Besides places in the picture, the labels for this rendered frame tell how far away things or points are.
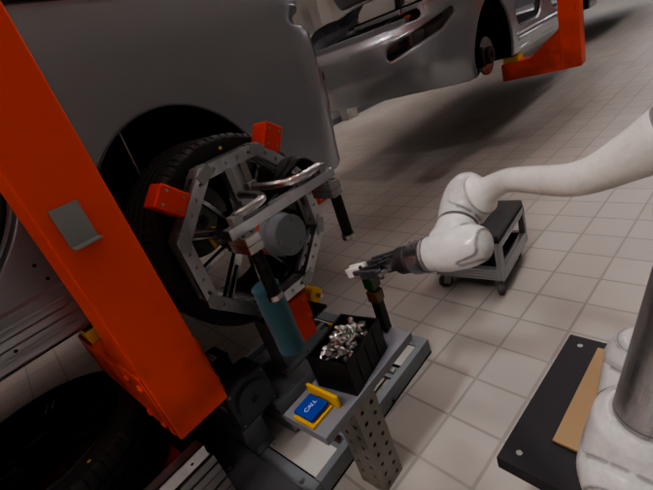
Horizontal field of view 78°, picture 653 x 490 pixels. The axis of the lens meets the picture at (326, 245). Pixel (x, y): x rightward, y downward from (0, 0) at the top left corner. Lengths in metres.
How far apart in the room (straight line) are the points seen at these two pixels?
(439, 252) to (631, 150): 0.42
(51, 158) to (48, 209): 0.10
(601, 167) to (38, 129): 1.03
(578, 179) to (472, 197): 0.29
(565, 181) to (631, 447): 0.45
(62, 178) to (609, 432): 1.14
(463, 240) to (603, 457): 0.46
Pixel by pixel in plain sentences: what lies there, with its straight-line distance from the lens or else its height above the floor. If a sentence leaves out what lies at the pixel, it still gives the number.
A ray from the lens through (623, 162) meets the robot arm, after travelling 0.77.
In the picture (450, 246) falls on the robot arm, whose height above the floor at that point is 0.82.
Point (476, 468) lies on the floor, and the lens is 1.55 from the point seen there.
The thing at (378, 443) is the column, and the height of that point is 0.20.
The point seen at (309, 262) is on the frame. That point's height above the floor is 0.65.
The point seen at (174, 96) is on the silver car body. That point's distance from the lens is 1.71.
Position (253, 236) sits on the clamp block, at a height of 0.94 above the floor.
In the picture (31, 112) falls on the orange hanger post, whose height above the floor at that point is 1.37.
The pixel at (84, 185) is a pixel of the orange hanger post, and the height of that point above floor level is 1.20.
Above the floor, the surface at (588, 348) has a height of 0.30.
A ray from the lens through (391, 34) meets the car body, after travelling 3.71.
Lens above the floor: 1.28
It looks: 24 degrees down
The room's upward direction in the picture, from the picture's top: 20 degrees counter-clockwise
